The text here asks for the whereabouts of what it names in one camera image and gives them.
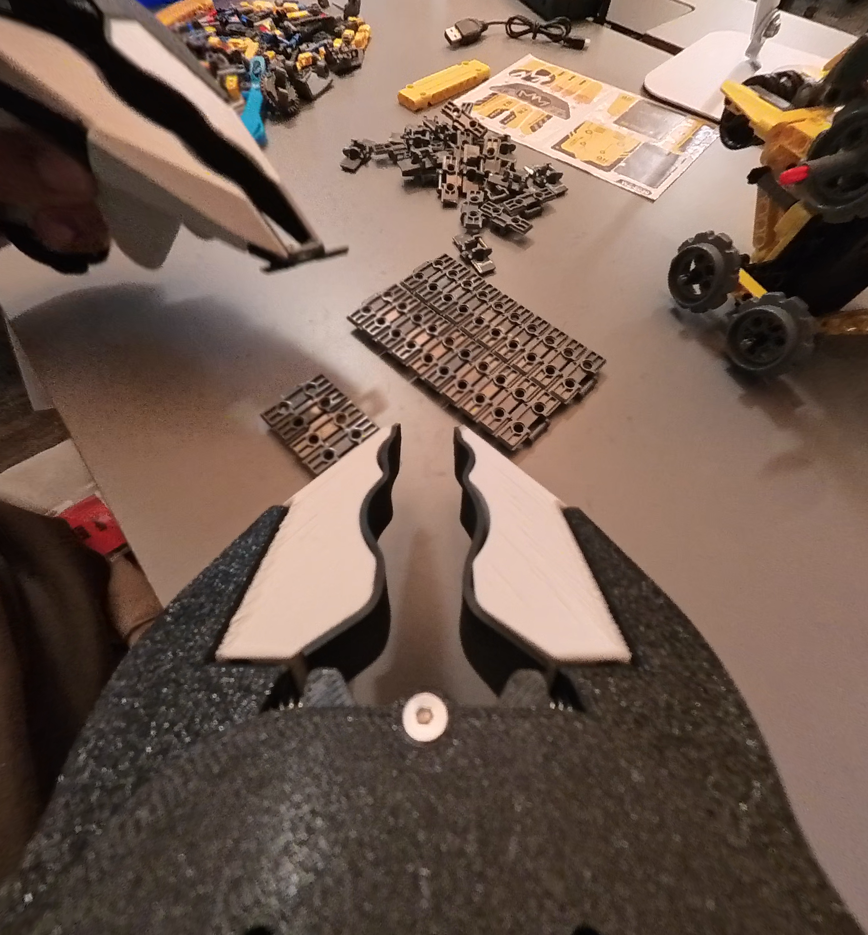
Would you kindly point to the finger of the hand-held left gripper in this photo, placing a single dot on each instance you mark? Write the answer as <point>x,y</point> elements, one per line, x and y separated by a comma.
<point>207,109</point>
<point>112,124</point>

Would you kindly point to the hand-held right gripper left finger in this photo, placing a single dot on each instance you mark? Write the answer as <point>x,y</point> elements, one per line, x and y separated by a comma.
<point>310,577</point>

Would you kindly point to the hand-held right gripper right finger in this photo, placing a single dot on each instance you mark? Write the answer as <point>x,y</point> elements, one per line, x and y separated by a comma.
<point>543,584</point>

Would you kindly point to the short dark grey track strip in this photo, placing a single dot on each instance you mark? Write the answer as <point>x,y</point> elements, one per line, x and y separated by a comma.
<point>317,424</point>

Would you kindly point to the dark grey track link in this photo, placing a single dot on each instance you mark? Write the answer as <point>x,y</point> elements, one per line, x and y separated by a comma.
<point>474,252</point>
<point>310,253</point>

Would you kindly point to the person's left hand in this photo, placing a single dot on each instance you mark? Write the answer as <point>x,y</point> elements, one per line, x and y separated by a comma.
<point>32,182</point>

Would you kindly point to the teal brick separator tool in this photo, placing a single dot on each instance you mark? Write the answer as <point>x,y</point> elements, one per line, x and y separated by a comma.
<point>255,109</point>

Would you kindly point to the pile of yellow black bricks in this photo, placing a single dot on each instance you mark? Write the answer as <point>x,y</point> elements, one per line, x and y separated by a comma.
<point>288,44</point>

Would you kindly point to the red packet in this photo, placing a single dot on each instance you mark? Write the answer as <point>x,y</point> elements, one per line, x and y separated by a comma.
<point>90,526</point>

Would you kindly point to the long yellow brick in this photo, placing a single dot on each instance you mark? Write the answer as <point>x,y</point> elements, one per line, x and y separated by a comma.
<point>441,84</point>

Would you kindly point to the pile of loose track links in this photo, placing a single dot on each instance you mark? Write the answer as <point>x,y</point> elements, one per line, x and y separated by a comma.
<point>470,168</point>

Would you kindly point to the yellow black sticker sheet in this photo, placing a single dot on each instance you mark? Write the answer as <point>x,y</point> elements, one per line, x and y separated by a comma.
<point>587,124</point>

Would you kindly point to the yellow black brick vehicle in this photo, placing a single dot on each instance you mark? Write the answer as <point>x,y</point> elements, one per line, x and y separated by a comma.
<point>828,219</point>

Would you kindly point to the white book stand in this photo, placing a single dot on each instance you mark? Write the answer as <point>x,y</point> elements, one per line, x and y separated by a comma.
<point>697,80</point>

